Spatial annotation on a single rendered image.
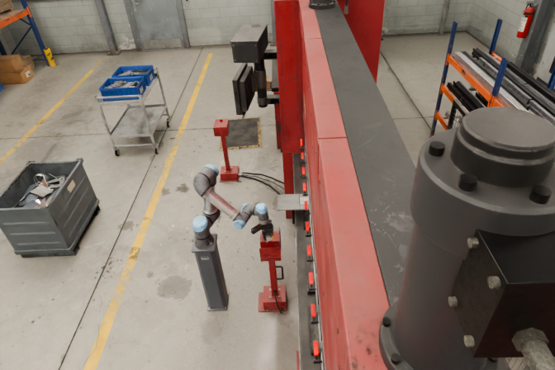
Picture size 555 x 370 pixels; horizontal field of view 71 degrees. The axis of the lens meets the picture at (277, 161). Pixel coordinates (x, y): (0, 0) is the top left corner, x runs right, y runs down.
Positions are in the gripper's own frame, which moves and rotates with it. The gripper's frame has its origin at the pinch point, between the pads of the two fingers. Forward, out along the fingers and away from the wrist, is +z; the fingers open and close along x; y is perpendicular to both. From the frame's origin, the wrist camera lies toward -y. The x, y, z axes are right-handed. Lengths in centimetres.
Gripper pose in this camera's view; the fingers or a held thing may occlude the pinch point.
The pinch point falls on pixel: (266, 240)
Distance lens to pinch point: 297.3
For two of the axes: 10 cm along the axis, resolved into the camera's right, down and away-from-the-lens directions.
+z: 1.5, 8.1, 5.7
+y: 9.9, -1.2, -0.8
